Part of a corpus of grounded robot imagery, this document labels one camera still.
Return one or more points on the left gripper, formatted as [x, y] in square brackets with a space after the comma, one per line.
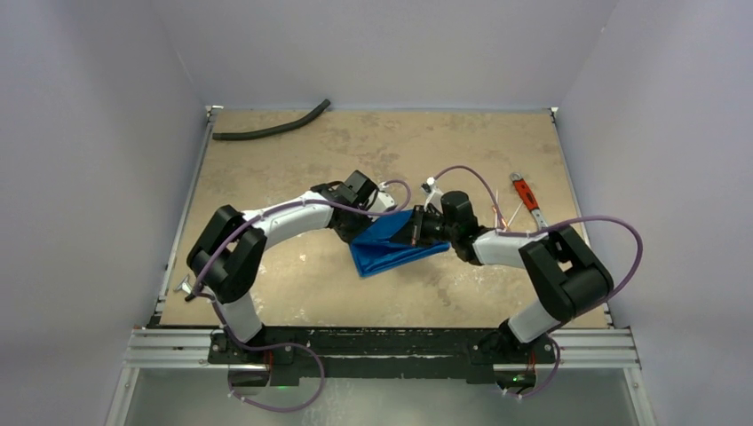
[346, 236]

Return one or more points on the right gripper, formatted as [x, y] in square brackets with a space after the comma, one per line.
[417, 225]

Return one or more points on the blue cloth napkin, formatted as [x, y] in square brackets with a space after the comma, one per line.
[386, 244]

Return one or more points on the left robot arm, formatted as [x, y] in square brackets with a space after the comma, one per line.
[227, 255]

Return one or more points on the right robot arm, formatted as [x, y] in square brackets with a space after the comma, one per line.
[567, 277]

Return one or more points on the brown plastic utensil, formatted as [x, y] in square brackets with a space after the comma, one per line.
[500, 223]

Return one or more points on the white plastic utensil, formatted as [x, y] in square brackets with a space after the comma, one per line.
[512, 217]

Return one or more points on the black foam tube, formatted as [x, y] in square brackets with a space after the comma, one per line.
[275, 130]

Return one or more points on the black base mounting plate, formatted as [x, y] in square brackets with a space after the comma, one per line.
[475, 355]

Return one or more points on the small tool at left edge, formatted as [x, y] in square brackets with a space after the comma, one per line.
[184, 286]

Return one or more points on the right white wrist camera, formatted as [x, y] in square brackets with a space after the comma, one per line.
[432, 193]

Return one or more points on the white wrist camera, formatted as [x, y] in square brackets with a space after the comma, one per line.
[432, 193]
[381, 202]

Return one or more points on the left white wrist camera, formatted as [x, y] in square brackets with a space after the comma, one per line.
[381, 202]

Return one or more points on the red handled adjustable wrench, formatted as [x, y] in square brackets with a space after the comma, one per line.
[528, 199]

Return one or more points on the aluminium frame rail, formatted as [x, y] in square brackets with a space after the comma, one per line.
[186, 348]

